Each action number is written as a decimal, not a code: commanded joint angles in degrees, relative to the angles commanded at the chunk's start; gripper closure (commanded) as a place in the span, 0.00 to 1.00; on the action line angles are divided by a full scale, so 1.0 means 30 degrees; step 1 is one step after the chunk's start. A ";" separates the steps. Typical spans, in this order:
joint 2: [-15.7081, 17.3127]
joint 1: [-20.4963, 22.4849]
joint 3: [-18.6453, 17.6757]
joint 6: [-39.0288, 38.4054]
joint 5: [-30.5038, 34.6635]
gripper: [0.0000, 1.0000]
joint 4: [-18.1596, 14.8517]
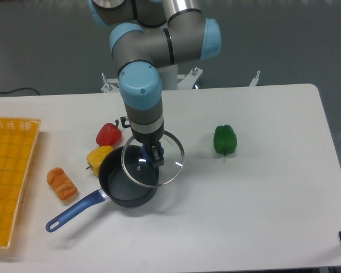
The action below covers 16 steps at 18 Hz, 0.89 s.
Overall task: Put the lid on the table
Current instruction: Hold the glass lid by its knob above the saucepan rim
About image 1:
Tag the yellow woven basket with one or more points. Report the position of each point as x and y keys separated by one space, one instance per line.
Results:
x=18 y=138

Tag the orange bread loaf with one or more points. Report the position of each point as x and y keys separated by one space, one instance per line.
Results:
x=62 y=185

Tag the red bell pepper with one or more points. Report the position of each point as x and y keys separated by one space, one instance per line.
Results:
x=109 y=134

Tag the round glass pot lid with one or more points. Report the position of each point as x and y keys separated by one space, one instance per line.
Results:
x=170 y=159

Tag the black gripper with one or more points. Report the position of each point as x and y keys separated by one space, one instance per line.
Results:
x=151 y=139

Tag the green bell pepper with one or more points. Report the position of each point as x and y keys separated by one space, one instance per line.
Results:
x=224 y=140

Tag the yellow bell pepper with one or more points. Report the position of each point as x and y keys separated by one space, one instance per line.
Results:
x=96 y=157

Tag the black saucepan with blue handle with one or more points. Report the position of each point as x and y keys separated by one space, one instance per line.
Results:
x=116 y=185

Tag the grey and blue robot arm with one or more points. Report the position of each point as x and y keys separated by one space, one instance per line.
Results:
x=147 y=36

